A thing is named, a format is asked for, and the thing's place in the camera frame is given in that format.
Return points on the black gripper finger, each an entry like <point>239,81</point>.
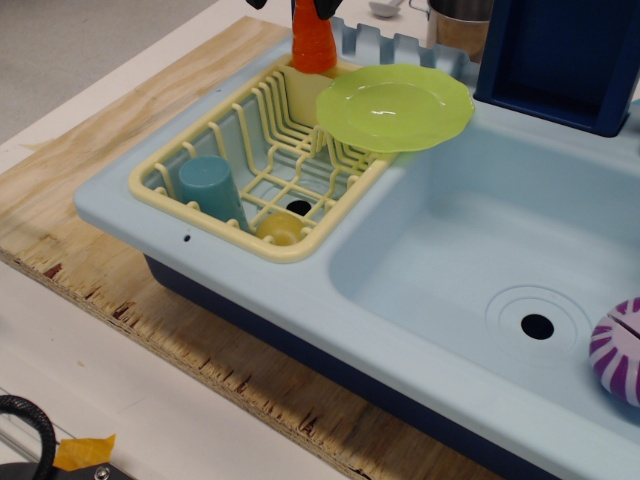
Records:
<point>257,4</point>
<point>326,7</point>

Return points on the orange toy carrot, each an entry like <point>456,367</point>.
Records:
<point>313,47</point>

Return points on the dark metal robot base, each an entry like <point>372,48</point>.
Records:
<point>27,471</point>

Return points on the green plastic plate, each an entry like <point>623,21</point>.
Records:
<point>394,108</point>

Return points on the stainless steel pot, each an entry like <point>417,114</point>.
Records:
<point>459,24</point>

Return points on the cream dish drying rack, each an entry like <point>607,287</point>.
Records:
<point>266,130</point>

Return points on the teal plastic cup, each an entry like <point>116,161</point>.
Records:
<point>208,181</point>

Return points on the yellow toy ball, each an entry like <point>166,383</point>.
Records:
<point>280,229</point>

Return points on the plywood board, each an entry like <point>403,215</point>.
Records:
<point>90,337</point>

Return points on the light blue toy sink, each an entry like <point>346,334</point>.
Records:
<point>466,282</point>

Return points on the purple striped toy vegetable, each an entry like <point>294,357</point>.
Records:
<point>614,351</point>

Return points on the yellow masking tape piece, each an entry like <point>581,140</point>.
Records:
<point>76,454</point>

